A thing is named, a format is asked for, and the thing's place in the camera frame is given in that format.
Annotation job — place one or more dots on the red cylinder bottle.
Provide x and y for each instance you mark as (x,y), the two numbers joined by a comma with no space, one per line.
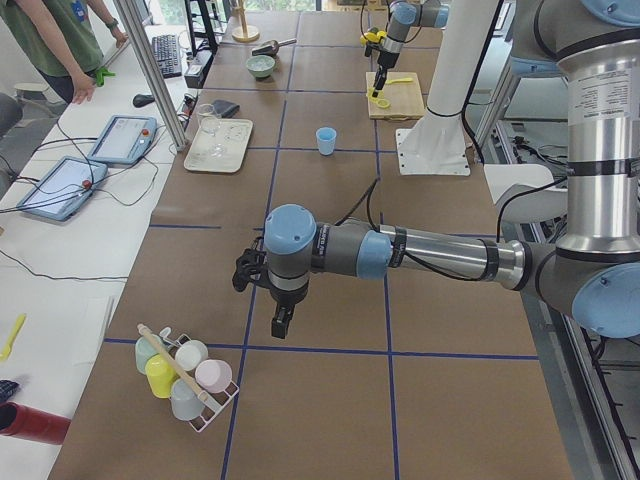
(28,423)

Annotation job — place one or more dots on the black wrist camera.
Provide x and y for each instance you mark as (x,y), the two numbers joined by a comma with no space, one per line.
(250,268)

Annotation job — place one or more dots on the white plastic cup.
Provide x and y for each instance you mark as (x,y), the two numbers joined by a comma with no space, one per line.
(190,354)

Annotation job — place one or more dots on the cream bear serving tray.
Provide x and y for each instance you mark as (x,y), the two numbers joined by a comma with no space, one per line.
(221,152)

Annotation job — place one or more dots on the aluminium frame post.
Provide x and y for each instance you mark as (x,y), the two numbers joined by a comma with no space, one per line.
(141,44)

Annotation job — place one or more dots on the far teach pendant tablet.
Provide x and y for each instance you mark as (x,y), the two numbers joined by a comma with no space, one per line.
(124,140)

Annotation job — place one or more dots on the wooden mug tree stand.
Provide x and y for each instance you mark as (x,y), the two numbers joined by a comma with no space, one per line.
(244,33)

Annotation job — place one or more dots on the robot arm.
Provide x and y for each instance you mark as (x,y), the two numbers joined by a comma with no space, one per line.
(388,42)
(592,272)

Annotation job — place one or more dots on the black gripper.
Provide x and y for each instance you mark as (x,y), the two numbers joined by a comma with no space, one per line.
(384,60)
(286,298)

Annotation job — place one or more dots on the green bowl of ice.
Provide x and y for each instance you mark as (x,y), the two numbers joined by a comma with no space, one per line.
(260,66)

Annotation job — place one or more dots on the bamboo cutting board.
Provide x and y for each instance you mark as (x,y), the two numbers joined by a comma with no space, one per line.
(406,101)

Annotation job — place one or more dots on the black computer mouse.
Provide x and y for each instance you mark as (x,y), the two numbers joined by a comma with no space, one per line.
(141,100)

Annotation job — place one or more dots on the grey folded cloth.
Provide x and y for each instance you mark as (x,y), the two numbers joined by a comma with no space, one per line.
(225,109)

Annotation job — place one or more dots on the white plastic chair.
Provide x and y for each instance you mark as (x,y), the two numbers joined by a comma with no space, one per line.
(507,180)

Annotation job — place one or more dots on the near teach pendant tablet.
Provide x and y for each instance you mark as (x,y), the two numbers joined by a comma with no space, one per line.
(64,189)

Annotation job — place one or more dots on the black keyboard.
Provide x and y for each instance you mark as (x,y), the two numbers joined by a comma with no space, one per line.
(167,53)

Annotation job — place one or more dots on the person in green shirt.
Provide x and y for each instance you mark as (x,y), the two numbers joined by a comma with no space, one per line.
(58,39)

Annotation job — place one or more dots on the steel ice scoop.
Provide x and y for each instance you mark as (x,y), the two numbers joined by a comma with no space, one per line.
(272,47)

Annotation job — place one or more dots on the white wire cup rack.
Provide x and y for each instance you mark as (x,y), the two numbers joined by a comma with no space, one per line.
(216,402)

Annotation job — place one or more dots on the yellow plastic knife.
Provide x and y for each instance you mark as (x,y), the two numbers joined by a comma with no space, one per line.
(400,80)

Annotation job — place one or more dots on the grey-blue plastic cup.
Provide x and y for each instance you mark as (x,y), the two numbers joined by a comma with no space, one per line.
(184,402)

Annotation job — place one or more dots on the pink plastic cup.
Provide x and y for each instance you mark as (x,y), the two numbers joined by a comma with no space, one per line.
(213,375)

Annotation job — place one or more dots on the teach pendant tablet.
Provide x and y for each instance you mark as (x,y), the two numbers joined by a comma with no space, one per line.
(124,140)
(64,189)

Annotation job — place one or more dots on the wooden rack handle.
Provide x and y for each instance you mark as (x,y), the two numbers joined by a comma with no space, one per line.
(149,336)

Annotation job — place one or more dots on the green plastic cup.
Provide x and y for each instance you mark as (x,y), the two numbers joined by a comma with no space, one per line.
(143,352)

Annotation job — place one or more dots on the yellow plastic cup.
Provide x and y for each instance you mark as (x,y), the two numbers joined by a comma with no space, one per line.
(160,376)

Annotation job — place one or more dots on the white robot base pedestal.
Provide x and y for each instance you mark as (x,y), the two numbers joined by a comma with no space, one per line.
(436,143)

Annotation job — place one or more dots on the light blue plastic cup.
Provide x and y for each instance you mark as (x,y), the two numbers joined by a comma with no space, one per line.
(326,140)

